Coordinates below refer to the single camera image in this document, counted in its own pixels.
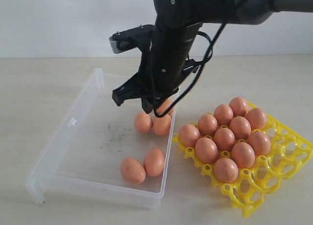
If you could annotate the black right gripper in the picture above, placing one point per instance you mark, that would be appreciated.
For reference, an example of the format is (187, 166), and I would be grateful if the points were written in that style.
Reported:
(143, 85)

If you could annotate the brown egg placed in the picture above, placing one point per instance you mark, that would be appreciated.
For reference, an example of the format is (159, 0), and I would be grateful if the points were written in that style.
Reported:
(189, 135)
(223, 114)
(207, 124)

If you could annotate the clear plastic container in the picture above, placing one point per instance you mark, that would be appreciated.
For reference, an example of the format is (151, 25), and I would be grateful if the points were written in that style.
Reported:
(84, 155)

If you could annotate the brown egg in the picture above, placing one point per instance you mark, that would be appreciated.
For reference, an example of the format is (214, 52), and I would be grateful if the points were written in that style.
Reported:
(224, 139)
(243, 155)
(161, 126)
(240, 127)
(257, 118)
(239, 106)
(226, 170)
(260, 143)
(154, 162)
(143, 122)
(206, 150)
(167, 103)

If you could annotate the yellow plastic egg tray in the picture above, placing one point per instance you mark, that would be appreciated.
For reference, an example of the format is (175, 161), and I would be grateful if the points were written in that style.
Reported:
(289, 152)

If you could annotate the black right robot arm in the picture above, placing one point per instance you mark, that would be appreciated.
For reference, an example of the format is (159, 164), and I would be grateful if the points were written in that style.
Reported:
(165, 45)

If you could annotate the brown egg far corner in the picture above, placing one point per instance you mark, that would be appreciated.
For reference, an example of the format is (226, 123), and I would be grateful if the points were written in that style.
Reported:
(132, 170)

